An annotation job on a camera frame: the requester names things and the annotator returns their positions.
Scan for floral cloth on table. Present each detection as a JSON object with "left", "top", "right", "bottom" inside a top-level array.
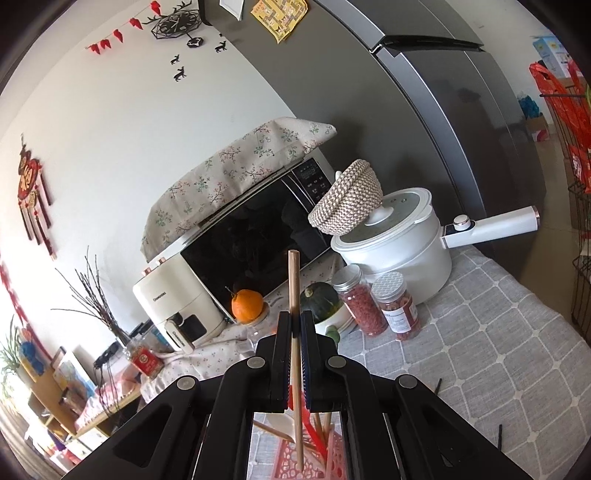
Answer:
[{"left": 140, "top": 325, "right": 255, "bottom": 403}]

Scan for black microwave oven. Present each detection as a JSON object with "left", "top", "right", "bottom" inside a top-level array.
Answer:
[{"left": 181, "top": 157, "right": 332, "bottom": 319}]

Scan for jar of red goji berries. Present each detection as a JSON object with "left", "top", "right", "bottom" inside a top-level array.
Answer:
[{"left": 332, "top": 264, "right": 388, "bottom": 337}]

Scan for white bowl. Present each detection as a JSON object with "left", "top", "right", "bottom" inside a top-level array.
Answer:
[{"left": 315, "top": 304, "right": 356, "bottom": 339}]

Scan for green lime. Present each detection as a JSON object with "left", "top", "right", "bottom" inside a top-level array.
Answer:
[{"left": 325, "top": 326, "right": 341, "bottom": 345}]

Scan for white plastic spoon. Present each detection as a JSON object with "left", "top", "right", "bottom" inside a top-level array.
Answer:
[{"left": 254, "top": 413, "right": 296, "bottom": 440}]

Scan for grey checked tablecloth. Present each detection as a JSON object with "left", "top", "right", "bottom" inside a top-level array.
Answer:
[{"left": 248, "top": 244, "right": 591, "bottom": 480}]

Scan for white electric pot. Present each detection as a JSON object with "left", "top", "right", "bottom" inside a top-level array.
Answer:
[{"left": 332, "top": 187, "right": 540, "bottom": 304}]

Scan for black wire rack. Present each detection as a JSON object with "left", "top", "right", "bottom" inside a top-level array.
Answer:
[{"left": 537, "top": 59, "right": 591, "bottom": 351}]

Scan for grey refrigerator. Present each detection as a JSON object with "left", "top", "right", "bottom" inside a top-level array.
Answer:
[{"left": 197, "top": 0, "right": 548, "bottom": 278}]

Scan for dry branches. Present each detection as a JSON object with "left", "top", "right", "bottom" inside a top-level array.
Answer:
[{"left": 54, "top": 250, "right": 131, "bottom": 347}]

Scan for cream air fryer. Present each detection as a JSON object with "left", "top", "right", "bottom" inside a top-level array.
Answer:
[{"left": 132, "top": 254, "right": 228, "bottom": 354}]

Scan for red chinese knot decoration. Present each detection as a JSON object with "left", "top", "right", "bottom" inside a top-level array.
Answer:
[{"left": 17, "top": 136, "right": 56, "bottom": 259}]

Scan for woven rope basket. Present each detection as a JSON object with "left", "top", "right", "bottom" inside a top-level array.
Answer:
[{"left": 308, "top": 159, "right": 384, "bottom": 236}]

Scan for pink perforated utensil holder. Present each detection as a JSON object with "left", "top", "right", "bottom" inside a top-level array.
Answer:
[{"left": 270, "top": 429, "right": 348, "bottom": 480}]

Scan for red plastic spoon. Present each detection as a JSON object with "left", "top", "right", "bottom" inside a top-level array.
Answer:
[{"left": 301, "top": 394, "right": 328, "bottom": 460}]

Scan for floral cloth cover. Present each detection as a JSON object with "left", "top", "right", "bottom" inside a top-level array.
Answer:
[{"left": 140, "top": 117, "right": 337, "bottom": 262}]

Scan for green kabocha squash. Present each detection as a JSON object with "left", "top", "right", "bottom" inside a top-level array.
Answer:
[{"left": 300, "top": 282, "right": 342, "bottom": 324}]

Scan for jar with red label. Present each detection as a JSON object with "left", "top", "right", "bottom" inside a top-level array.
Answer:
[{"left": 372, "top": 271, "right": 421, "bottom": 341}]

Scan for black wall clock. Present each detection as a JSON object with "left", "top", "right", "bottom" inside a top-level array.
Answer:
[{"left": 140, "top": 1, "right": 204, "bottom": 49}]

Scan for orange mandarin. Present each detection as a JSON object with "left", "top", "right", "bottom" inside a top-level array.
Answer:
[{"left": 228, "top": 288, "right": 264, "bottom": 324}]

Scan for glass jar with tomatoes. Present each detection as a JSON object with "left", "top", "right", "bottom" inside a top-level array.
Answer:
[{"left": 246, "top": 313, "right": 279, "bottom": 351}]

